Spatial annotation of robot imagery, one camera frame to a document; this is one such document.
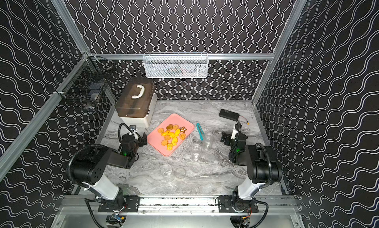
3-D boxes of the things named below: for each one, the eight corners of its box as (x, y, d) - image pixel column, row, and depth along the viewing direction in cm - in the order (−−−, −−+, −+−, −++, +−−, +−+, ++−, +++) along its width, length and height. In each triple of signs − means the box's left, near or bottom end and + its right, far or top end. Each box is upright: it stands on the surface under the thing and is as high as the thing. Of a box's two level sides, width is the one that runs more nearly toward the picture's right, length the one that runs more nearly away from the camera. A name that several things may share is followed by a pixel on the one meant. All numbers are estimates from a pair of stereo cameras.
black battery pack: (218, 116, 113) (219, 114, 111) (220, 110, 117) (221, 108, 115) (237, 121, 110) (238, 119, 108) (238, 115, 113) (239, 113, 111)
